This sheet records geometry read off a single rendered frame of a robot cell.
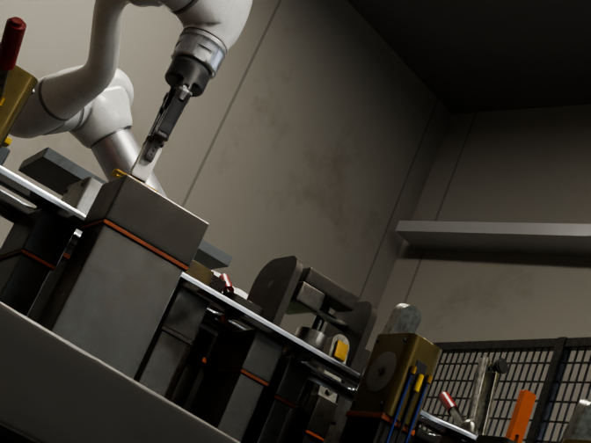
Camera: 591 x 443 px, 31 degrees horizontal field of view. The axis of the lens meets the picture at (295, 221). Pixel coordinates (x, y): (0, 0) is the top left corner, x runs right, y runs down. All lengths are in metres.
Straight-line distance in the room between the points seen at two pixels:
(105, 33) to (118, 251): 0.90
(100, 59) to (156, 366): 0.88
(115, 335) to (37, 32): 3.04
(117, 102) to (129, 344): 1.26
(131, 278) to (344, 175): 4.03
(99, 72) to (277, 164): 2.81
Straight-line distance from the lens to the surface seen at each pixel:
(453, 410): 2.01
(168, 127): 1.85
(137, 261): 1.24
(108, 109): 2.41
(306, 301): 1.76
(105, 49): 2.10
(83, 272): 1.22
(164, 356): 1.41
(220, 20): 1.94
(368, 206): 5.36
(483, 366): 1.98
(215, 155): 4.66
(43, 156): 1.72
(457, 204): 5.49
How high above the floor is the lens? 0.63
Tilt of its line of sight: 20 degrees up
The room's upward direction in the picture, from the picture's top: 23 degrees clockwise
